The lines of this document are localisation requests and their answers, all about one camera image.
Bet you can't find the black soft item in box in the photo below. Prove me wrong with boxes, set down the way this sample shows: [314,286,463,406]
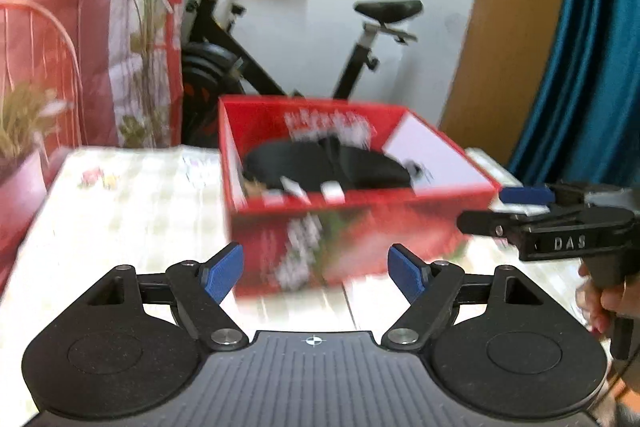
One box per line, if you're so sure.
[243,135,411,192]

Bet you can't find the person's right hand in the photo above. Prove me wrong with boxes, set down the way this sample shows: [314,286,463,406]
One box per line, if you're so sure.
[576,263,640,335]

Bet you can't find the green plaid bunny tablecloth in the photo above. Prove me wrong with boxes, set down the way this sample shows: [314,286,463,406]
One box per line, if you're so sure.
[0,145,591,427]

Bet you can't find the red strawberry cardboard box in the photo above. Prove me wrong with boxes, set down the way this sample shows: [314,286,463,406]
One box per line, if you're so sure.
[218,95,499,297]

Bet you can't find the black exercise bike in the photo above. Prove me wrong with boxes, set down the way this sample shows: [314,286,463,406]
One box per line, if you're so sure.
[179,0,424,148]

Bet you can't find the orange wooden door panel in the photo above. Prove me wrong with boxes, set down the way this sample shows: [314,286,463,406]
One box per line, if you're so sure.
[439,0,562,164]

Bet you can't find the pink printed backdrop cloth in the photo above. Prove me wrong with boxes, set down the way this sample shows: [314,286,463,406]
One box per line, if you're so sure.
[0,0,196,287]

